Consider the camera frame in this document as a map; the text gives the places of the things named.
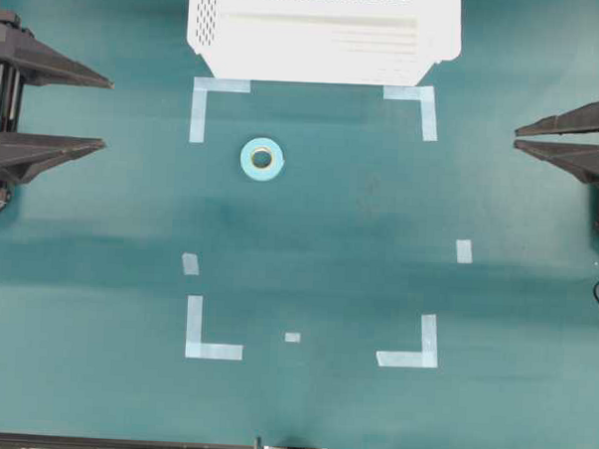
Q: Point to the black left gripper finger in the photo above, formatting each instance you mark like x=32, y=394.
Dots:
x=24, y=156
x=41, y=65

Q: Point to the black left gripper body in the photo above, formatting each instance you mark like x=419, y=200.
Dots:
x=11, y=91

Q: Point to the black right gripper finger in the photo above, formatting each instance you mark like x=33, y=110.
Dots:
x=584, y=119
x=579, y=160

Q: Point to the light blue tape roll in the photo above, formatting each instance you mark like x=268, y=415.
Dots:
x=261, y=159

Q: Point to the white plastic basket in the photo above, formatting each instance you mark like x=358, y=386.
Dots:
x=387, y=42

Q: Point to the tiny centre tape piece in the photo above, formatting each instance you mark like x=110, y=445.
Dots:
x=292, y=337

